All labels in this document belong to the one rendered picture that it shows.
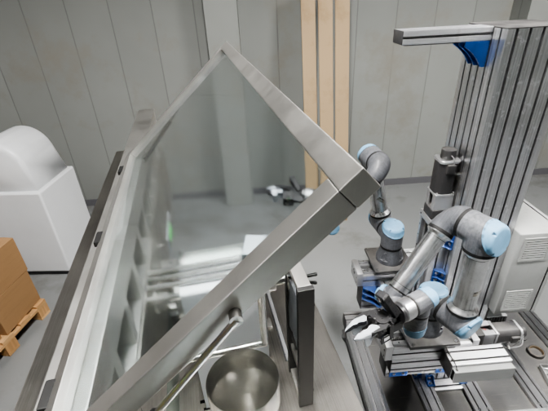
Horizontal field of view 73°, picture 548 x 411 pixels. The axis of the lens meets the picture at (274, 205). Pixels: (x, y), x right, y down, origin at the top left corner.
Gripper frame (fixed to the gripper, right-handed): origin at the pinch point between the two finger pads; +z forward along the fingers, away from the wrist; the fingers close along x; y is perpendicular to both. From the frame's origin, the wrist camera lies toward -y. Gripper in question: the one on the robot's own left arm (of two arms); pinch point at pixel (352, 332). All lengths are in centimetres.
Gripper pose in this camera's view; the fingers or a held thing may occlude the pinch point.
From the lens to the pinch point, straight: 124.2
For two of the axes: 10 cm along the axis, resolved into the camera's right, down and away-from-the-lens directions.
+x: -4.8, -2.9, 8.3
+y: 1.1, 9.1, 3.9
